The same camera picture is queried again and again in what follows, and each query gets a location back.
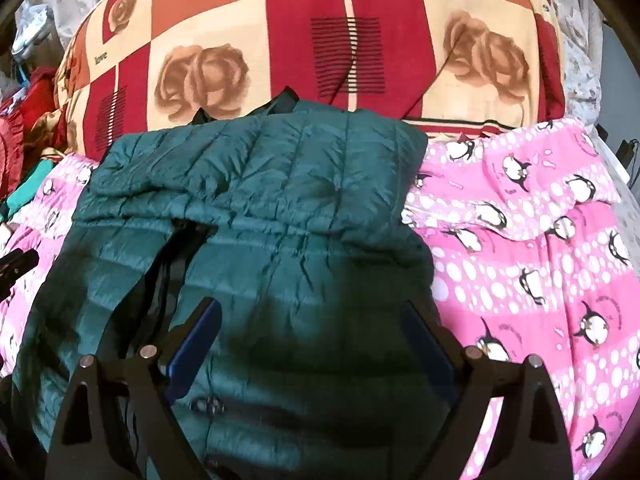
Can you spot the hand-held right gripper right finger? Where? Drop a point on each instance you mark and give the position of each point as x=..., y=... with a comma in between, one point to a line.
x=425, y=345

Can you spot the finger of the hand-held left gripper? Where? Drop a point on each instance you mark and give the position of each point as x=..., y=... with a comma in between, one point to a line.
x=17, y=267

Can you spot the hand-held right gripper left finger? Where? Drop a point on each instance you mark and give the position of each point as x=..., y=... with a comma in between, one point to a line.
x=197, y=340

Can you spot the dark green puffer jacket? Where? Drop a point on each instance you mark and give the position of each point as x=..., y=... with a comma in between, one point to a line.
x=280, y=200

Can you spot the teal green cloth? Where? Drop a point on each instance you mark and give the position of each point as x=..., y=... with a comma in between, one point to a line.
x=24, y=187

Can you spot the red heart-shaped ruffled pillow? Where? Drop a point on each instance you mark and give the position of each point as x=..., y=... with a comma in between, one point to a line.
x=9, y=150

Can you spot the pink penguin print blanket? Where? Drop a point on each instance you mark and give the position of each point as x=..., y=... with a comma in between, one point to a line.
x=525, y=240

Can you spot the red cloth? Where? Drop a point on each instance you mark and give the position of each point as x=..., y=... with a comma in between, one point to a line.
x=41, y=92

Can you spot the clear plastic bag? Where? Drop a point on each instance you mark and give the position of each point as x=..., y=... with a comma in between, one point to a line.
x=31, y=30

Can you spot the red orange rose print quilt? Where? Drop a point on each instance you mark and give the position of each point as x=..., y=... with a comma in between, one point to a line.
x=280, y=45

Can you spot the grey floral bedsheet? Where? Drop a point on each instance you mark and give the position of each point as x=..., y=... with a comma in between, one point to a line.
x=577, y=60

